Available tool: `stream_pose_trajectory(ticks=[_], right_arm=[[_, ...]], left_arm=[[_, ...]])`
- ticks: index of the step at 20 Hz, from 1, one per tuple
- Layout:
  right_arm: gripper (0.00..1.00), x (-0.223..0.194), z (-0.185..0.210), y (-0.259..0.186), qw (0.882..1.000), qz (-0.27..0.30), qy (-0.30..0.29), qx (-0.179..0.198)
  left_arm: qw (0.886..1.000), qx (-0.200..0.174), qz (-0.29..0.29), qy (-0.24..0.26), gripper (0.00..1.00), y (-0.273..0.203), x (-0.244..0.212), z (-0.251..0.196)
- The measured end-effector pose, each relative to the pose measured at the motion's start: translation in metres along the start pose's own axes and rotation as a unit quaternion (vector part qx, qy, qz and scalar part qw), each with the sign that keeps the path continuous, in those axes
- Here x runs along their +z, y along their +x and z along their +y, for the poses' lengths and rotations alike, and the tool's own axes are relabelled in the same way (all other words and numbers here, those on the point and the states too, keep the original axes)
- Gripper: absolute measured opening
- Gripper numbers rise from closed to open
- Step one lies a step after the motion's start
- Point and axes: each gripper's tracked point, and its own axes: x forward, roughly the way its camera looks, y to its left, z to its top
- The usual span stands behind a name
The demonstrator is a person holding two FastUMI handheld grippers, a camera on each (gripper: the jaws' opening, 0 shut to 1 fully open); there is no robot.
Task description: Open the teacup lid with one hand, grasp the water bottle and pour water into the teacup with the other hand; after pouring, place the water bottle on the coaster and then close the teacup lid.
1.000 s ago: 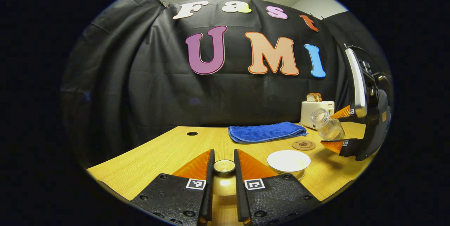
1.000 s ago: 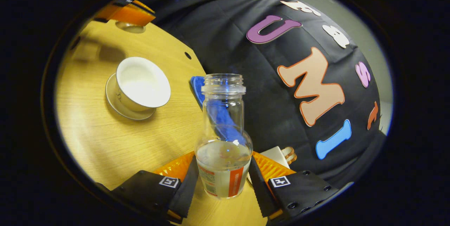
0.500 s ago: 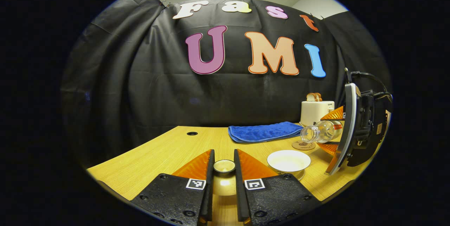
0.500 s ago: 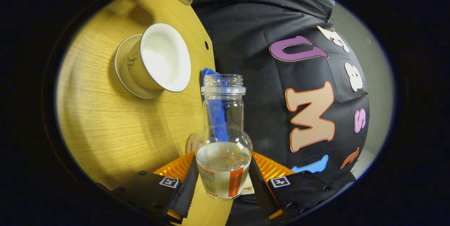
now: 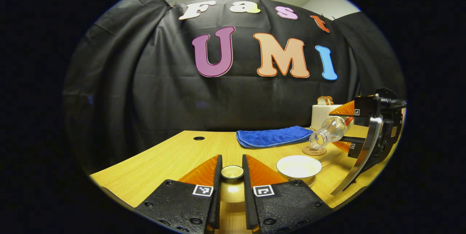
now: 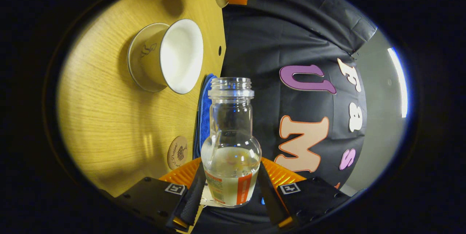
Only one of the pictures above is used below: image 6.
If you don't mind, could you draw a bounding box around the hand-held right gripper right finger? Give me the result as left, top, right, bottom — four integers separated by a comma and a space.
257, 157, 352, 229

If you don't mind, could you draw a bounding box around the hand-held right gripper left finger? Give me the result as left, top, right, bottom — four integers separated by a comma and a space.
100, 157, 206, 233

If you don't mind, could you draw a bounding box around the clear glass water bottle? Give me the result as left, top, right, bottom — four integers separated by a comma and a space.
201, 77, 262, 208

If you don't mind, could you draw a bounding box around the round cork coaster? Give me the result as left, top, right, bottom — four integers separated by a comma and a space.
167, 136, 189, 171

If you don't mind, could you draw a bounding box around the cream porcelain teacup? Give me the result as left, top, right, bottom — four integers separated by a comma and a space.
140, 19, 204, 95

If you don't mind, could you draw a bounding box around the black backdrop cloth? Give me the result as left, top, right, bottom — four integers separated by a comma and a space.
191, 0, 378, 227

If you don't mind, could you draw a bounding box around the blue folded towel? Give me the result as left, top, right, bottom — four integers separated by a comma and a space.
193, 74, 219, 160

